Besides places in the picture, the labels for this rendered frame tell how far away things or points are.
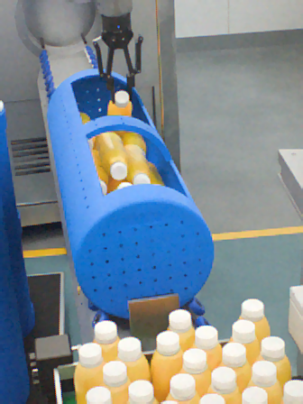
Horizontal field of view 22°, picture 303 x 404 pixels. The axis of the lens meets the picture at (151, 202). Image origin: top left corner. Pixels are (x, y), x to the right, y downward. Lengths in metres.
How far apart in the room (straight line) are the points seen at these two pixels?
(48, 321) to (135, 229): 1.59
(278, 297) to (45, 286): 0.99
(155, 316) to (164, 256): 0.12
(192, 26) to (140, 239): 5.24
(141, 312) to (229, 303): 1.85
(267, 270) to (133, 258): 2.08
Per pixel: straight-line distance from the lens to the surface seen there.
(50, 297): 3.24
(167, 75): 2.93
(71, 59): 3.52
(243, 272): 3.60
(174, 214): 1.54
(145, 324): 1.57
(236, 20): 6.77
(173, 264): 1.60
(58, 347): 1.53
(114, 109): 2.15
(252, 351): 1.42
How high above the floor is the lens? 1.91
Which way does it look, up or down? 27 degrees down
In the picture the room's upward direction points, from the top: 3 degrees counter-clockwise
